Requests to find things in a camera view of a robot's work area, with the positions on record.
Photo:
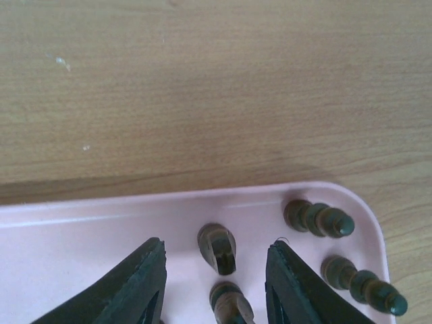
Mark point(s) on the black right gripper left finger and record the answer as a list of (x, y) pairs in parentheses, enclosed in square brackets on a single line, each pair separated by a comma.
[(132, 292)]

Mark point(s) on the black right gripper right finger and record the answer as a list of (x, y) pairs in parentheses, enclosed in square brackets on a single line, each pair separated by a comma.
[(296, 294)]

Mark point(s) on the dark brown bishop piece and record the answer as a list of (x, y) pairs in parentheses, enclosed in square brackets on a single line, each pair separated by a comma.
[(319, 219)]

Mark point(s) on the dark brown knight piece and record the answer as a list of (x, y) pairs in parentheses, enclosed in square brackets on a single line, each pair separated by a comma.
[(217, 246)]

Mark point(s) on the dark brown chess piece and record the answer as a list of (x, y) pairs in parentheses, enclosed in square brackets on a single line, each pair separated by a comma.
[(364, 286)]

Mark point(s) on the dark brown pawn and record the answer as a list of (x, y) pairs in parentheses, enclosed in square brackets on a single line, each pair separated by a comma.
[(229, 304)]

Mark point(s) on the pink plastic tray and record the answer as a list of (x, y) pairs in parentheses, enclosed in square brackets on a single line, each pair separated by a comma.
[(52, 251)]

